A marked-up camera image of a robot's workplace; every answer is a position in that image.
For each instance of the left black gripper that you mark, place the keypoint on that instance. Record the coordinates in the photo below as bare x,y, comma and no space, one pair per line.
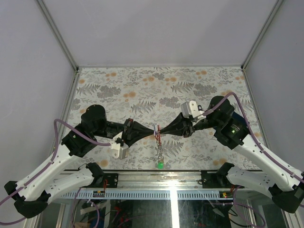
133,132

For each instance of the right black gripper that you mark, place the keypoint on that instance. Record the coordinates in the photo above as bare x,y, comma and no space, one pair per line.
179,126

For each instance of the red key tag with key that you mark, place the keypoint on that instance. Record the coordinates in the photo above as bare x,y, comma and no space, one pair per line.
158,135

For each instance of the metal key holder red handle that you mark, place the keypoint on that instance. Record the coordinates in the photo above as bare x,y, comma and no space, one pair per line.
160,156

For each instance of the green key tag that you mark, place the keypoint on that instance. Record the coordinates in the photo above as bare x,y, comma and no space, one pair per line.
160,165

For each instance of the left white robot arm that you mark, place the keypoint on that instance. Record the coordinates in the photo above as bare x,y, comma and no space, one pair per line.
33,193

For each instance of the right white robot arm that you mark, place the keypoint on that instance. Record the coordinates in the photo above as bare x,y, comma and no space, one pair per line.
281,182

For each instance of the dark blue cloth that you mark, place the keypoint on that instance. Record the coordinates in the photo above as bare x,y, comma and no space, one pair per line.
238,122

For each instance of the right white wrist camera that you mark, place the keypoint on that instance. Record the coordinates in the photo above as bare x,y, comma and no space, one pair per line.
190,110

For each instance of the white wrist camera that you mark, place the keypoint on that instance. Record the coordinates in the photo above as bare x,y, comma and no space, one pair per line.
119,148
190,110

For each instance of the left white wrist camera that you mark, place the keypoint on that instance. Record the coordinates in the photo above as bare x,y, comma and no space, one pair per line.
119,148

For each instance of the aluminium front rail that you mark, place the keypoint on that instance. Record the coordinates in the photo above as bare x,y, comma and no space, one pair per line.
156,180

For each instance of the grey slotted cable duct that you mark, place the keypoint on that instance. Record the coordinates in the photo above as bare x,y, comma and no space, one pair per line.
148,195

